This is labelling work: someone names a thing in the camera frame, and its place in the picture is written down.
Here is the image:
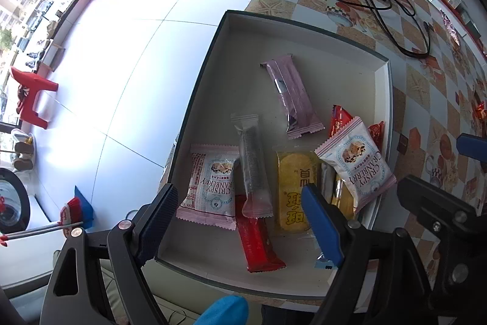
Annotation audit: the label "black round object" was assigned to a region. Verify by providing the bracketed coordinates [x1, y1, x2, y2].
[0, 169, 31, 234]

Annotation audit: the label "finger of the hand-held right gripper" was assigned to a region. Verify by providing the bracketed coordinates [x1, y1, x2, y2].
[398, 175, 487, 306]
[457, 133, 487, 160]

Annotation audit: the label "light blue snack packet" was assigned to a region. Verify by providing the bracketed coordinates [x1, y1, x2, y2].
[315, 253, 337, 270]

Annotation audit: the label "black charger cable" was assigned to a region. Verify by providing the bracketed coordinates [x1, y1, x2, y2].
[317, 0, 432, 59]

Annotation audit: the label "red plastic stool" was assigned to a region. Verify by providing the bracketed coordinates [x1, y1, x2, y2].
[11, 67, 58, 129]

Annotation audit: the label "blue garment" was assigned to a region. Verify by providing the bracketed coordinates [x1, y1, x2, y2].
[198, 295, 250, 325]

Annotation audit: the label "clear dark cookie stick packet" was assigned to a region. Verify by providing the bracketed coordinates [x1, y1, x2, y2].
[231, 114, 274, 219]

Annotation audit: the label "person's leg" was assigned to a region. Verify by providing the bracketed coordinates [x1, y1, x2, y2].
[262, 304, 324, 325]

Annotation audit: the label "gold snack packet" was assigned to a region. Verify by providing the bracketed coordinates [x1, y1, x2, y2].
[331, 175, 356, 221]

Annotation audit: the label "brown shoes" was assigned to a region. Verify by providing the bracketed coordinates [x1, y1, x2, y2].
[11, 129, 37, 171]

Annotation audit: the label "yellow snack packet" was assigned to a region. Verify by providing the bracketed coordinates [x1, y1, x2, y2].
[274, 145, 322, 232]

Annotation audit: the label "pale pink snack bar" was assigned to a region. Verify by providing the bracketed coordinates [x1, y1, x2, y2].
[261, 55, 325, 140]

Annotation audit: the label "red white snack packet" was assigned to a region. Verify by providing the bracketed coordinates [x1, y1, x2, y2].
[329, 105, 385, 147]

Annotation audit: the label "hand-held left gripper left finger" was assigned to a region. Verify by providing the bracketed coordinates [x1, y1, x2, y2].
[40, 183, 179, 325]

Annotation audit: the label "blue dustpan with red brush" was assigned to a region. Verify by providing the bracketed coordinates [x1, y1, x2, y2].
[0, 186, 94, 242]

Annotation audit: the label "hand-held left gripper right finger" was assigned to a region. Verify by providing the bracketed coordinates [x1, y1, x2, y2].
[302, 184, 434, 325]

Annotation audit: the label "red candy packet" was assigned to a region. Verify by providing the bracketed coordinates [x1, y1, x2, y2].
[472, 100, 487, 128]

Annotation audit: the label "red snack bar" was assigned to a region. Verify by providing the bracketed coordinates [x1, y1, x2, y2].
[235, 193, 286, 272]

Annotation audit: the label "pink white snack packet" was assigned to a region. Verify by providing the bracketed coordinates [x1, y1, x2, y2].
[315, 115, 397, 215]
[177, 144, 240, 230]

